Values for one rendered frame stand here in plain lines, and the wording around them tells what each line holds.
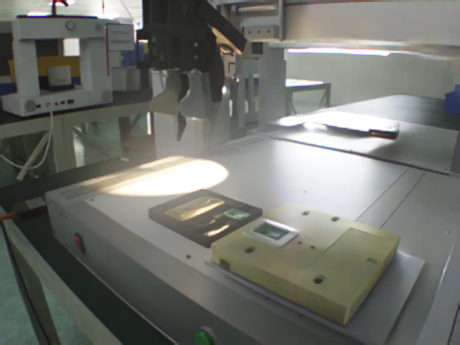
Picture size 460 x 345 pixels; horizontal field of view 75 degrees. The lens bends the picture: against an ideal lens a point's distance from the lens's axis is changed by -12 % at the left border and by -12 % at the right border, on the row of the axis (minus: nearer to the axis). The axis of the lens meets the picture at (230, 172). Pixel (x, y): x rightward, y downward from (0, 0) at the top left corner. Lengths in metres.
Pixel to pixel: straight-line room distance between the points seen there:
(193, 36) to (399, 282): 0.37
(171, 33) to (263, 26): 0.23
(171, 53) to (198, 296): 0.27
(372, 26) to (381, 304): 0.46
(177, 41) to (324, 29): 0.34
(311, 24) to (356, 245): 0.44
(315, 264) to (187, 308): 0.14
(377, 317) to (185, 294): 0.19
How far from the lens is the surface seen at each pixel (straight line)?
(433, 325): 0.38
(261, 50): 0.67
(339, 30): 0.66
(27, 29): 2.52
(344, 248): 0.39
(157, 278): 0.40
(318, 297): 0.32
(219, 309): 0.35
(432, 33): 0.62
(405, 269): 0.41
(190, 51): 0.43
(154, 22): 0.44
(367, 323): 0.33
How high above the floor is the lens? 1.09
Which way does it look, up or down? 19 degrees down
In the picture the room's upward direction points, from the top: straight up
